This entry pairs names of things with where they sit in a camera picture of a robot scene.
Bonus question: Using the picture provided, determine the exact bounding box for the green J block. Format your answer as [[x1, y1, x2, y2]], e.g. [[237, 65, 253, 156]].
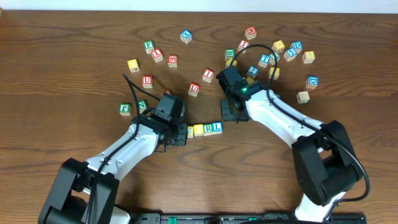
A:
[[119, 103, 131, 116]]

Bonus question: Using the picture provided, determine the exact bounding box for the red U block centre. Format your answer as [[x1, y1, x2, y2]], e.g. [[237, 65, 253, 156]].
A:
[[188, 83, 200, 97]]

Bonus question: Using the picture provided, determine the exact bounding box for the red I block centre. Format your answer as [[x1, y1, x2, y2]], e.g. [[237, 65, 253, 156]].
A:
[[202, 68, 214, 83]]

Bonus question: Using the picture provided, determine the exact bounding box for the yellow block centre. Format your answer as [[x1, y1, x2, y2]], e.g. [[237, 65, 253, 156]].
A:
[[225, 58, 238, 68]]

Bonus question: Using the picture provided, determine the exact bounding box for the blue D block right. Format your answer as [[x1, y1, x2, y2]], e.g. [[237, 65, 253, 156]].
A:
[[305, 76, 319, 89]]

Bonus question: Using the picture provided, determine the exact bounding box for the red i block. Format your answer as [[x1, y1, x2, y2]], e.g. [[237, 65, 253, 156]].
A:
[[237, 40, 249, 53], [202, 68, 214, 83]]

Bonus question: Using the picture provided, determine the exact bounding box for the yellow S block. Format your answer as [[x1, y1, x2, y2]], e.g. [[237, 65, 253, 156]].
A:
[[246, 77, 254, 84]]

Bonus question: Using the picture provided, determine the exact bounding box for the yellow 8 block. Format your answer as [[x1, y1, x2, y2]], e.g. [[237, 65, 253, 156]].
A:
[[302, 51, 316, 64]]

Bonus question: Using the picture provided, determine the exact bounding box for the yellow block hammer side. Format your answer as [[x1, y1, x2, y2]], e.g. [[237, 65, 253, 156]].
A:
[[269, 67, 280, 80]]

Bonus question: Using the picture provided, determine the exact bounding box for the green Z block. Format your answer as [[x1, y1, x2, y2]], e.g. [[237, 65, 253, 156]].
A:
[[269, 52, 280, 65]]

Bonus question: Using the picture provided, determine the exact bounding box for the blue d block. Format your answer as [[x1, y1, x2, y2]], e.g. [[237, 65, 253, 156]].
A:
[[290, 41, 303, 54], [305, 76, 319, 89]]

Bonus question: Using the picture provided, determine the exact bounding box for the blue L block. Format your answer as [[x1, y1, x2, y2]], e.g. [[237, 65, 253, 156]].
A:
[[212, 121, 223, 134]]

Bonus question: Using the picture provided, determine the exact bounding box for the green N block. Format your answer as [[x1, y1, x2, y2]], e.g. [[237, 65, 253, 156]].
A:
[[138, 100, 148, 113]]

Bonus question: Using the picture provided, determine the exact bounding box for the red E block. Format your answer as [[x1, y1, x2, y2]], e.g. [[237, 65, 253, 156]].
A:
[[168, 55, 178, 68]]

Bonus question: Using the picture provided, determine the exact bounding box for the plain wood L block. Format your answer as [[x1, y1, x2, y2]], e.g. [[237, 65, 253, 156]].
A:
[[296, 91, 310, 104]]

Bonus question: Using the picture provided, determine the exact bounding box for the blue D block upper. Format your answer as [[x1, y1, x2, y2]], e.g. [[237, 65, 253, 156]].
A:
[[290, 41, 303, 54]]

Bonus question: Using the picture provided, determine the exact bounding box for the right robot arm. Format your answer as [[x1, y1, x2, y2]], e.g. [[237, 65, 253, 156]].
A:
[[216, 67, 369, 223]]

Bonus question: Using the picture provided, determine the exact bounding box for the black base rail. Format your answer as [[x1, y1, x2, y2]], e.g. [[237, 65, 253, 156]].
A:
[[129, 212, 367, 224]]

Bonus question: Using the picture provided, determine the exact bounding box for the red block top right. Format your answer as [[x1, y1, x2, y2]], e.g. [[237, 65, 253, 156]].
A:
[[245, 26, 257, 40]]

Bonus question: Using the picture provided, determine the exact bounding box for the blue T block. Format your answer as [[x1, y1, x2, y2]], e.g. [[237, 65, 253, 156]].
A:
[[258, 54, 271, 68]]

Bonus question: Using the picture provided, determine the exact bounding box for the red I block upper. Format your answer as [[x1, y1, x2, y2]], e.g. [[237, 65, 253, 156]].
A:
[[237, 40, 249, 53]]

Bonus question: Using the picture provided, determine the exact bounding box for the blue X block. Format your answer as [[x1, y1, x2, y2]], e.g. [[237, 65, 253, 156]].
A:
[[180, 30, 192, 44]]

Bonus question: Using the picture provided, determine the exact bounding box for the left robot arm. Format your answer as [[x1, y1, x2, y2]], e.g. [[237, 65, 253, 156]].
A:
[[38, 93, 188, 223]]

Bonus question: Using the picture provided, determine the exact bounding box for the yellow C block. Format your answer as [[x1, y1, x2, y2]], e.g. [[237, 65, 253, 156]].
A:
[[187, 126, 194, 138]]

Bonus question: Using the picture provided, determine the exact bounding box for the red U block left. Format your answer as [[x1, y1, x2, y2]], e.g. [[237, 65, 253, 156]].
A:
[[142, 76, 153, 89]]

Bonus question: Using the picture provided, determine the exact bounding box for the red u block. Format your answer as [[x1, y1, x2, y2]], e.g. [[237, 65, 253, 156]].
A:
[[142, 76, 153, 89], [188, 83, 200, 97]]

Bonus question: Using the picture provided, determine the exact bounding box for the green B block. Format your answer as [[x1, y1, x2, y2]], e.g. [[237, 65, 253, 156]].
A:
[[224, 49, 235, 61]]

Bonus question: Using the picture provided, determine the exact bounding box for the blue 5 block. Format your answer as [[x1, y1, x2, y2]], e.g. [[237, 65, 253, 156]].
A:
[[284, 49, 297, 62]]

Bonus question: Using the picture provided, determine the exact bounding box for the yellow block upper right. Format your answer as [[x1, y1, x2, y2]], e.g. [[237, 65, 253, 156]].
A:
[[272, 40, 285, 54]]

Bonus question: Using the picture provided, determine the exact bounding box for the red X block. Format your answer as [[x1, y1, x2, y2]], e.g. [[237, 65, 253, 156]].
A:
[[151, 49, 164, 63]]

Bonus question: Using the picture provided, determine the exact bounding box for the yellow O block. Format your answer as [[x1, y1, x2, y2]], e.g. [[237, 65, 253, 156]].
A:
[[193, 124, 204, 137]]

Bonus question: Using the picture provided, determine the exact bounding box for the green R block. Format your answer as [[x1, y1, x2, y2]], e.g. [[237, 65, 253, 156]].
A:
[[203, 124, 213, 136]]

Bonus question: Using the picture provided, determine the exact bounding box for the yellow block far left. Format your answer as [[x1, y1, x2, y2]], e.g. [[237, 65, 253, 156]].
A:
[[127, 59, 140, 73]]

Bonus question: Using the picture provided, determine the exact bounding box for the green F block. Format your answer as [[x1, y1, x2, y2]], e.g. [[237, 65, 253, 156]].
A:
[[144, 40, 155, 54]]

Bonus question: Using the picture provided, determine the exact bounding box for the blue 2 block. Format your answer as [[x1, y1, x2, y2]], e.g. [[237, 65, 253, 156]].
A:
[[246, 66, 259, 79]]

